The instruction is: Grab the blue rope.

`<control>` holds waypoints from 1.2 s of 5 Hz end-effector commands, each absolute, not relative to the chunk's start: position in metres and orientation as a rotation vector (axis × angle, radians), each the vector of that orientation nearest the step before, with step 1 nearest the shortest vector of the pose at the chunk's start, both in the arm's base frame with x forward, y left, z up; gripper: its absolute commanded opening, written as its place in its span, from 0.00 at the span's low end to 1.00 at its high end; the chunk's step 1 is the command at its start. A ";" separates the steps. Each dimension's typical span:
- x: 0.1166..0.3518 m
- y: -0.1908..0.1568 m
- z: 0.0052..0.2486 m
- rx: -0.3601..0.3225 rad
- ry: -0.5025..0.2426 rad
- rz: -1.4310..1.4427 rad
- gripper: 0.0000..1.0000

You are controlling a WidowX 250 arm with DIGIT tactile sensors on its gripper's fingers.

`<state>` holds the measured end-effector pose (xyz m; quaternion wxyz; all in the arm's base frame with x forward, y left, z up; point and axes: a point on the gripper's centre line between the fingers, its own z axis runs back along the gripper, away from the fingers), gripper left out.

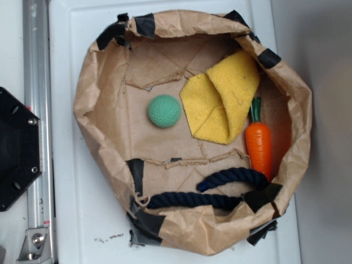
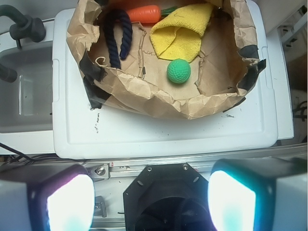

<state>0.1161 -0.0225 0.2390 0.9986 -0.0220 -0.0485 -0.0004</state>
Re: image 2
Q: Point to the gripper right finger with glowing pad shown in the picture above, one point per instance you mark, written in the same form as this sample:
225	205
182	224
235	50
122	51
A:
259	194

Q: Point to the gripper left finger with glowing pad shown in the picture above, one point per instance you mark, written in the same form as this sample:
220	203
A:
47	197

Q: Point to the white plastic bin lid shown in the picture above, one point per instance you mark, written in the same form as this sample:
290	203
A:
80	132

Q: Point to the clear plastic storage bin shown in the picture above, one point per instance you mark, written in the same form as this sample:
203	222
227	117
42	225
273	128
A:
26	104

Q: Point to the crumpled brown paper bag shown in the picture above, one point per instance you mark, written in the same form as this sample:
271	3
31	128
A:
119	67

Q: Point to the green dimpled ball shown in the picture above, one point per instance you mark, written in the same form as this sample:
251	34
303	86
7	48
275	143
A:
178	71

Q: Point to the yellow knitted cloth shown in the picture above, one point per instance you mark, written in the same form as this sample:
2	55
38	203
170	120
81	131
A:
179	35

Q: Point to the orange toy carrot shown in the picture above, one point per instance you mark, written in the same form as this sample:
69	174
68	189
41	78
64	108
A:
149	14

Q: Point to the aluminium frame rail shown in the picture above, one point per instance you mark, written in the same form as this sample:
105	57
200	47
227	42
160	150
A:
120	168

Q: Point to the black octagonal mount plate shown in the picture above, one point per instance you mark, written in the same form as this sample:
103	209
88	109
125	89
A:
171	197

